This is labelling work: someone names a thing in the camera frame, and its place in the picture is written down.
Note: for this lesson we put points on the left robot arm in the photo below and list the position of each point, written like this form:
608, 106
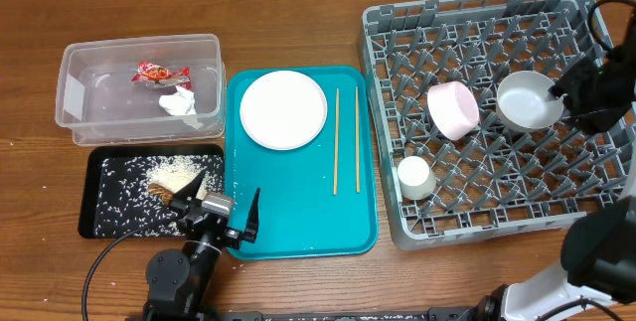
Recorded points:
178, 278

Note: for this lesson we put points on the pink bowl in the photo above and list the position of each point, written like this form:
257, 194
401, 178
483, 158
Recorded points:
453, 109

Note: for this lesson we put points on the black waste tray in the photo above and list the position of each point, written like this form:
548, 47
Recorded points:
88, 204

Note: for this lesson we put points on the clear plastic bin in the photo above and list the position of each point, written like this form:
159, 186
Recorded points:
101, 103

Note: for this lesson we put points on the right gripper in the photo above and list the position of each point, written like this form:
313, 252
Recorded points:
582, 88

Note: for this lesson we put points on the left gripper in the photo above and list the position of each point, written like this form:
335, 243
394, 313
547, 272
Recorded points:
234, 239

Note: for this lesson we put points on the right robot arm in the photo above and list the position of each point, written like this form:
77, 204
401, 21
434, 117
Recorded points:
597, 258

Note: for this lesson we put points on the rice and food scraps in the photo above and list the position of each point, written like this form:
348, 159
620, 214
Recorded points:
124, 201

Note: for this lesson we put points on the grey bowl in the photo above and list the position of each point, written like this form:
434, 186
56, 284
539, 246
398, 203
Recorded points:
524, 102

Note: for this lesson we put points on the pink round plate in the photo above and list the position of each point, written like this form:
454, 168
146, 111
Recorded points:
283, 110

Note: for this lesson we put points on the teal plastic tray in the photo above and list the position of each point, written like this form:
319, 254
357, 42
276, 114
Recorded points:
298, 214

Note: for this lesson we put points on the grey dish rack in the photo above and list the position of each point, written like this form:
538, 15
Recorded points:
493, 181

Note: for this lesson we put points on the white tissue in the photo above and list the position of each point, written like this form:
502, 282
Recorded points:
181, 103

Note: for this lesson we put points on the wooden chopstick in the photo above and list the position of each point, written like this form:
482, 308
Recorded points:
357, 140
336, 143

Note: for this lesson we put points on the beige ceramic cup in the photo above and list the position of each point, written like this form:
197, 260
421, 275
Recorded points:
415, 177

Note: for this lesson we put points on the red snack wrapper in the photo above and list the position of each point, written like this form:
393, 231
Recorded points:
157, 76

